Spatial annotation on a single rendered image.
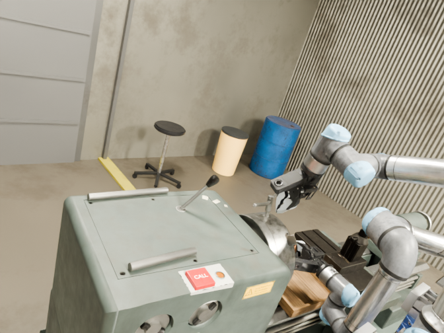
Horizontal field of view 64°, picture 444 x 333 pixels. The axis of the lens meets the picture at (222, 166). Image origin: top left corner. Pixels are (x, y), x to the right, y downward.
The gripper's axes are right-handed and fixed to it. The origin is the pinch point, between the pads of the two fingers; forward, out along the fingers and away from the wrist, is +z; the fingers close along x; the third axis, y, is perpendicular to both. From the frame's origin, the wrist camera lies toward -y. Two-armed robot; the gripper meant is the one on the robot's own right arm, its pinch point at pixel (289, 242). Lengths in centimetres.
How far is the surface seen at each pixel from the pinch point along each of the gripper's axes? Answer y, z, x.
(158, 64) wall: 59, 292, 10
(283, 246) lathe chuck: -22.0, -13.8, 12.0
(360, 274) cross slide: 37.2, -18.5, -10.6
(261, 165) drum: 220, 245, -92
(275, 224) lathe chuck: -20.8, -5.6, 15.9
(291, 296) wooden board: -1.3, -13.3, -19.1
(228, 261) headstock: -54, -21, 18
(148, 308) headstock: -81, -29, 16
